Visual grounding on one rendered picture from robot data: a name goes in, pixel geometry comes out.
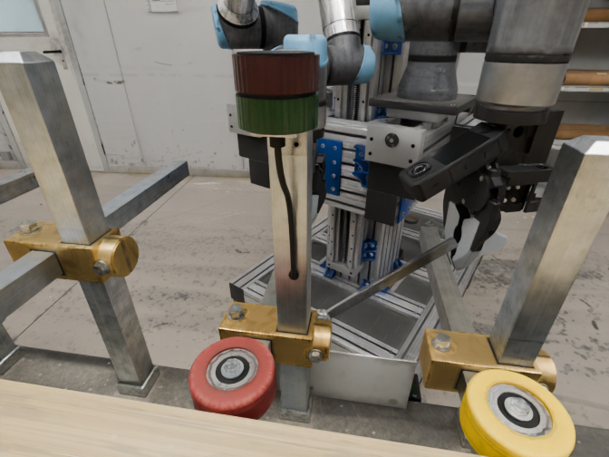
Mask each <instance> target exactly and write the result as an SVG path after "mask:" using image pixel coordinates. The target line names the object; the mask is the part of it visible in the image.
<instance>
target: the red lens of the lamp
mask: <svg viewBox="0 0 609 457"><path fill-rule="evenodd" d="M231 55H232V65H233V74H234V85H235V91H236V92H241V93H248V94H260V95H288V94H301V93H309V92H316V91H318V90H319V72H320V54H318V53H315V54H314V55H302V56H244V55H237V54H236V53H235V54H231Z"/></svg>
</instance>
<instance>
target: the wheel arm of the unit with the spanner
mask: <svg viewBox="0 0 609 457"><path fill-rule="evenodd" d="M260 305H266V306H276V279H275V269H274V271H273V273H272V276H271V277H270V280H269V282H268V285H267V287H266V291H265V293H264V295H263V298H262V300H261V303H260ZM256 340H258V341H260V342H261V343H263V344H264V345H265V346H266V347H267V348H268V349H269V350H270V352H271V343H270V341H266V340H259V339H256Z"/></svg>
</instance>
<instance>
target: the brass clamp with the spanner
mask: <svg viewBox="0 0 609 457"><path fill-rule="evenodd" d="M236 304H239V305H241V306H242V307H243V310H244V312H245V316H244V317H243V318H242V319H241V320H238V321H231V320H229V319H228V317H227V314H228V310H227V312H226V314H225V316H224V318H223V320H222V322H221V324H220V326H219V328H218V332H219V337H220V340H222V339H225V338H229V337H233V336H245V337H250V338H254V339H259V340H266V341H270V343H271V353H272V355H273V357H274V360H275V363H276V364H283V365H295V366H302V367H309V368H311V367H312V366H313V363H319V362H320V361H323V362H327V360H328V361H329V355H330V347H331V337H332V322H331V320H327V319H319V318H317V311H314V310H311V315H310V320H309V325H308V328H307V333H306V334H299V333H292V332H284V331H278V329H277V312H276V306H266V305H258V304H249V303H241V302H231V304H230V306H229V307H231V306H232V305H236Z"/></svg>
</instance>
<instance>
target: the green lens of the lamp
mask: <svg viewBox="0 0 609 457"><path fill-rule="evenodd" d="M236 104H237V122H238V128H239V129H241V130H243V131H248V132H253V133H260V134H291V133H299V132H305V131H310V130H313V129H315V128H317V126H318V118H319V92H316V95H314V96H310V97H305V98H298V99H285V100H263V99H251V98H246V97H242V96H239V95H238V93H236Z"/></svg>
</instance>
